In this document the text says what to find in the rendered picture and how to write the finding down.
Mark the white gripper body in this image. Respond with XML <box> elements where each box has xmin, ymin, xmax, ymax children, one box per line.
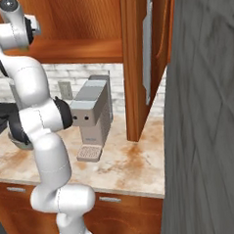
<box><xmin>24</xmin><ymin>14</ymin><xmax>42</xmax><ymax>38</ymax></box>

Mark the wooden cabinet door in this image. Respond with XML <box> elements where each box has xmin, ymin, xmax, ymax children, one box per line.
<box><xmin>118</xmin><ymin>0</ymin><xmax>185</xmax><ymax>144</ymax></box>

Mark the grey coffee machine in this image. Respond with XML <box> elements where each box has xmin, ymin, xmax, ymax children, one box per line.
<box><xmin>68</xmin><ymin>73</ymin><xmax>117</xmax><ymax>164</ymax></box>

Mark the wooden drawer front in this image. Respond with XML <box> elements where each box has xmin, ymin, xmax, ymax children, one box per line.
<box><xmin>81</xmin><ymin>186</ymin><xmax>165</xmax><ymax>223</ymax></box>
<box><xmin>0</xmin><ymin>177</ymin><xmax>43</xmax><ymax>209</ymax></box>

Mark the grey wood-grain tall panel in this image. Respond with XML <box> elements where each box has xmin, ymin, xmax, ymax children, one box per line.
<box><xmin>145</xmin><ymin>0</ymin><xmax>234</xmax><ymax>234</ymax></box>

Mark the wooden base cupboard door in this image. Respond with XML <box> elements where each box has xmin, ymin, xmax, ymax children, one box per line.
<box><xmin>82</xmin><ymin>203</ymin><xmax>164</xmax><ymax>234</ymax></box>
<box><xmin>0</xmin><ymin>195</ymin><xmax>63</xmax><ymax>234</ymax></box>

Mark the wooden wall cabinet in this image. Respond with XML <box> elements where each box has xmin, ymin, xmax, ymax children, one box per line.
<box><xmin>0</xmin><ymin>0</ymin><xmax>125</xmax><ymax>71</ymax></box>

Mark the grey wall socket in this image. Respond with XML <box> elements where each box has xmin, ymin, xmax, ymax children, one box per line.
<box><xmin>57</xmin><ymin>78</ymin><xmax>73</xmax><ymax>102</ymax></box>

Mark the grey cabinet door handle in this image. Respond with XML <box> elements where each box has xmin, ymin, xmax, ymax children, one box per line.
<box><xmin>136</xmin><ymin>0</ymin><xmax>161</xmax><ymax>107</ymax></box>

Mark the grey drawer handle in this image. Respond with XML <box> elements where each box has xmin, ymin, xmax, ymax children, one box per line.
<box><xmin>97</xmin><ymin>194</ymin><xmax>123</xmax><ymax>206</ymax></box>
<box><xmin>6</xmin><ymin>184</ymin><xmax>27</xmax><ymax>194</ymax></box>

